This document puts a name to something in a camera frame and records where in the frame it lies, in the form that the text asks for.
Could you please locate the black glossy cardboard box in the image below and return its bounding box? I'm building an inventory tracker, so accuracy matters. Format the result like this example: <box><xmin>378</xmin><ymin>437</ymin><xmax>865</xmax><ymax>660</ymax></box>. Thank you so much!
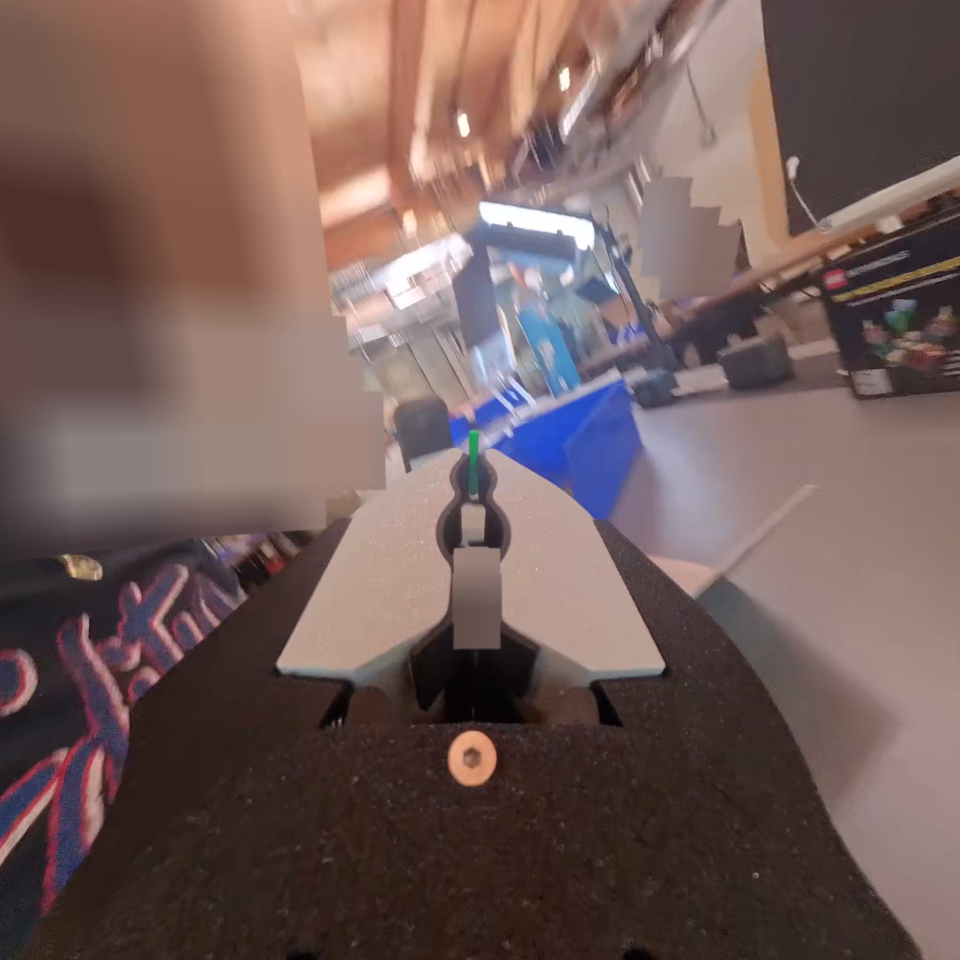
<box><xmin>821</xmin><ymin>215</ymin><xmax>960</xmax><ymax>400</ymax></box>

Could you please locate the black board on white stand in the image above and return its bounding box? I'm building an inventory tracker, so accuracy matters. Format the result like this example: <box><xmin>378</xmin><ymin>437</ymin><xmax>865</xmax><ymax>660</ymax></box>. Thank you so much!
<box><xmin>747</xmin><ymin>0</ymin><xmax>960</xmax><ymax>249</ymax></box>

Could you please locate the blue plastic bin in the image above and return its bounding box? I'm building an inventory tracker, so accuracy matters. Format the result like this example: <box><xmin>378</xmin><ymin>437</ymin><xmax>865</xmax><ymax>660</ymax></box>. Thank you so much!
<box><xmin>447</xmin><ymin>375</ymin><xmax>646</xmax><ymax>520</ymax></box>

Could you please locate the blue printed carton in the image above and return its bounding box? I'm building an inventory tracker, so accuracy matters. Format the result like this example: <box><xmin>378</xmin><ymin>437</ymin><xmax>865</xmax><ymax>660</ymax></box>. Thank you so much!
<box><xmin>516</xmin><ymin>293</ymin><xmax>582</xmax><ymax>400</ymax></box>

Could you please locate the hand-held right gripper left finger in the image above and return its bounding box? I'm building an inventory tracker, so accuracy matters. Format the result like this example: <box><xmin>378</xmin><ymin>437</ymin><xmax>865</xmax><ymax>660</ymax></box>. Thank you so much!
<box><xmin>278</xmin><ymin>450</ymin><xmax>478</xmax><ymax>706</ymax></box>

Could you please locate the bright studio light panel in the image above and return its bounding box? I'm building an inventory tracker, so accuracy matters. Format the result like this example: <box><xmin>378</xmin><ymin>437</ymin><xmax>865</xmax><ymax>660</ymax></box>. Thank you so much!
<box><xmin>477</xmin><ymin>200</ymin><xmax>601</xmax><ymax>253</ymax></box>

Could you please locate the white instruction booklet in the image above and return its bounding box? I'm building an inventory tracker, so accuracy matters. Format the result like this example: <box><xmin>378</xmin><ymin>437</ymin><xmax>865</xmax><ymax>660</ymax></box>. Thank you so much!
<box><xmin>650</xmin><ymin>482</ymin><xmax>820</xmax><ymax>601</ymax></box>

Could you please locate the person's dark clothing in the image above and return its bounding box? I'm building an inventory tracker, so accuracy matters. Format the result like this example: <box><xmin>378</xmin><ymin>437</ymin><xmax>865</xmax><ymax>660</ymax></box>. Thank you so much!
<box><xmin>0</xmin><ymin>537</ymin><xmax>249</xmax><ymax>954</ymax></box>

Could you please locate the dark charger block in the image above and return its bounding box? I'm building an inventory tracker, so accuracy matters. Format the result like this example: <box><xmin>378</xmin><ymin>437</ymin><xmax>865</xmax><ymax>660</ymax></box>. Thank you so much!
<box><xmin>630</xmin><ymin>369</ymin><xmax>681</xmax><ymax>411</ymax></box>

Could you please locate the grey desk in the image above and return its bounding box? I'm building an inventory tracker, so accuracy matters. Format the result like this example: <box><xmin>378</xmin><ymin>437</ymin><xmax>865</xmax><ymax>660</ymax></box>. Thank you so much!
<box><xmin>608</xmin><ymin>353</ymin><xmax>960</xmax><ymax>960</ymax></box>

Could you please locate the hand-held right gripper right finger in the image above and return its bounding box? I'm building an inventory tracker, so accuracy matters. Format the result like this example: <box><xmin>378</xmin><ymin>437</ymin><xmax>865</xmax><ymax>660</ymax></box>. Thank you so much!
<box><xmin>483</xmin><ymin>450</ymin><xmax>666</xmax><ymax>706</ymax></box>

